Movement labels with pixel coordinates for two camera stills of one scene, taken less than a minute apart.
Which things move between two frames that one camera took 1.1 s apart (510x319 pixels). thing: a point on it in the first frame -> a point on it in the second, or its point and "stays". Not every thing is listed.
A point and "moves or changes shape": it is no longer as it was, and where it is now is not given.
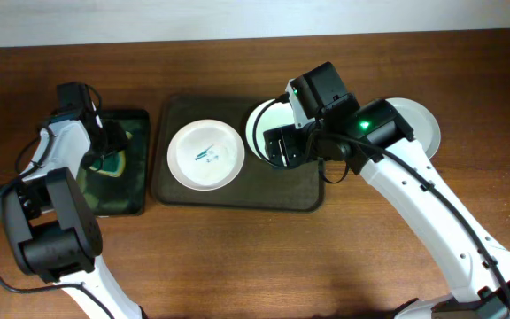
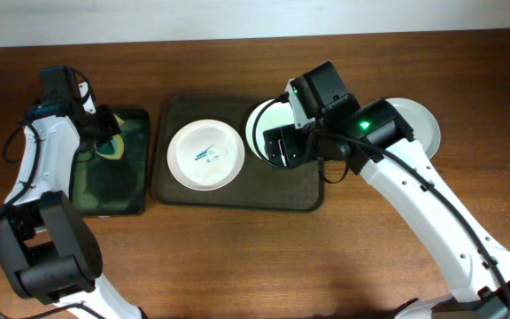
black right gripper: x=289 y=135 stays
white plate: x=205 y=155 stays
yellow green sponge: x=112 y=163 moves or changes shape
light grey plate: x=421 y=123 stays
